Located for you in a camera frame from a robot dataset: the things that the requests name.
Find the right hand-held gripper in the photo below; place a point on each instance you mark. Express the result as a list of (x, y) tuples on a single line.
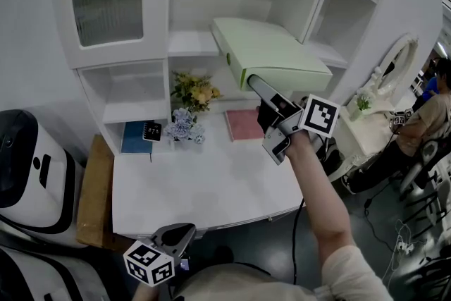
[(320, 114)]

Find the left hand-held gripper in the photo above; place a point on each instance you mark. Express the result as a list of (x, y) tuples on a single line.
[(148, 264)]

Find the light green folder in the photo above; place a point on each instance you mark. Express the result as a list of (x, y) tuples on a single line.
[(267, 49)]

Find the white shelf cabinet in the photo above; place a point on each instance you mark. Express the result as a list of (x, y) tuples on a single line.
[(190, 42)]

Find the person's right forearm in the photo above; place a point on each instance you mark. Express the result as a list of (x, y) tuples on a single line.
[(324, 208)]

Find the person's left forearm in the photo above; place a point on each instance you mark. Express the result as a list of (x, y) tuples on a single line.
[(144, 292)]

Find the white desk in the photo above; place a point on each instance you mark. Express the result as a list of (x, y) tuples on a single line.
[(194, 187)]

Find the person's right hand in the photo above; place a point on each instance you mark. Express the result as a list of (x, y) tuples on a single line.
[(267, 118)]

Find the pink notebook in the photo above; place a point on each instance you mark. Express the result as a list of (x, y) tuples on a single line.
[(245, 125)]

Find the yellow flower bouquet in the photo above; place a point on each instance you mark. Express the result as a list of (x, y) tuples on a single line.
[(197, 91)]

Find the blue flower bouquet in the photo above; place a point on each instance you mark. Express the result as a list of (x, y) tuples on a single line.
[(183, 125)]

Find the brown cardboard box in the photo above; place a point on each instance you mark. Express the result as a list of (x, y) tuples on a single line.
[(95, 194)]

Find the small potted plant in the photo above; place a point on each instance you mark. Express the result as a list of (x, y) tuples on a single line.
[(363, 102)]

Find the black spiral notepad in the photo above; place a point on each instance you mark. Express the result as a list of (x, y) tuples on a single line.
[(152, 132)]

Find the blue notebook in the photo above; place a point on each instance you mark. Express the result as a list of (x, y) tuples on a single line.
[(134, 139)]

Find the white vanity table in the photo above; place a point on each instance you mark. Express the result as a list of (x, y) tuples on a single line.
[(370, 141)]

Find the oval vanity mirror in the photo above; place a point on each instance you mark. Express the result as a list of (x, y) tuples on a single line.
[(398, 60)]

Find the white black robot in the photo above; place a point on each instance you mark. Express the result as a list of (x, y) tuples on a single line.
[(42, 275), (31, 179)]

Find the black office chair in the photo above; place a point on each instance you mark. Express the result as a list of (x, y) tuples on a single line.
[(426, 165)]

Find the white power strip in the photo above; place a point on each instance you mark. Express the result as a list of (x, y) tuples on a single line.
[(405, 246)]

